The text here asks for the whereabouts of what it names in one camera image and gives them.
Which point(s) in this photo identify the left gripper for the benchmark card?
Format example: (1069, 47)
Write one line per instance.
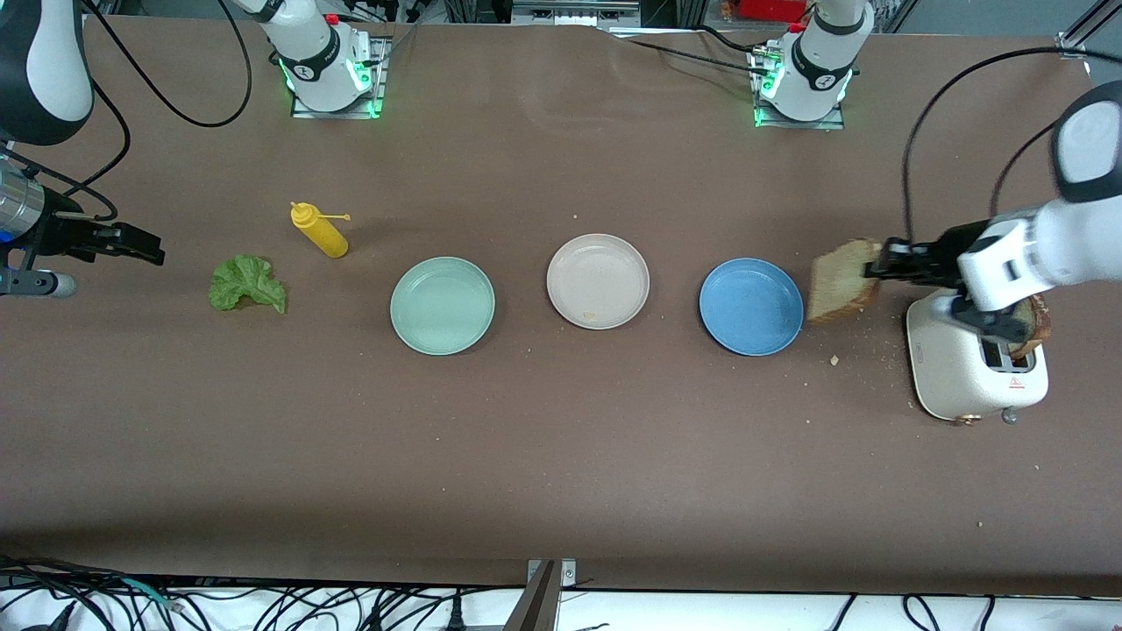
(948, 244)

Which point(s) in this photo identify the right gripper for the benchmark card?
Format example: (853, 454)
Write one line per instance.
(60, 230)

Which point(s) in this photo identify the brown bread slice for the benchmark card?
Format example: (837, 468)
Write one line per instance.
(837, 280)

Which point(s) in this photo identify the yellow mustard squeeze bottle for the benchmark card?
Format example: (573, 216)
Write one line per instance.
(326, 237)

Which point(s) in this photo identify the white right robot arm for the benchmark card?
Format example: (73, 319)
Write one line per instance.
(66, 70)

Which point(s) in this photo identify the blue plate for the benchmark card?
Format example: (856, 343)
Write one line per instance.
(751, 307)

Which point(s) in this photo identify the mint green plate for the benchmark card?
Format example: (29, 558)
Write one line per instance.
(443, 307)

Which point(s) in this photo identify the beige plate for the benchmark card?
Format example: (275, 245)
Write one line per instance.
(598, 276)

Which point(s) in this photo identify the white toaster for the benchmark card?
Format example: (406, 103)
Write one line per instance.
(942, 368)

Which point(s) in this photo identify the green lettuce leaf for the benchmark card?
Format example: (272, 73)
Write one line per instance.
(245, 280)

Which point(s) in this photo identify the brown bread slice speckled crust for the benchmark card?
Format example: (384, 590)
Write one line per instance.
(1039, 329)

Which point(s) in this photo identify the aluminium profile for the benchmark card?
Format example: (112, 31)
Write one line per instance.
(1076, 42)

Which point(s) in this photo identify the red object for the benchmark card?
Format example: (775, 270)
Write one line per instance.
(771, 9)

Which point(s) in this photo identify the grey box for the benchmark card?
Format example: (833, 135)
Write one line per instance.
(570, 13)

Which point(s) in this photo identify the black power plug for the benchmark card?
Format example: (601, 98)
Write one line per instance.
(456, 613)

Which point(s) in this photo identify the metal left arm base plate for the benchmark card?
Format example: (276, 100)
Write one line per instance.
(802, 124)

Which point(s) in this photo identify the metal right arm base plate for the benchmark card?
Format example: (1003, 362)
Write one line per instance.
(382, 79)

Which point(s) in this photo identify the metal bracket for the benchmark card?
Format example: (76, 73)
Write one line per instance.
(539, 605)

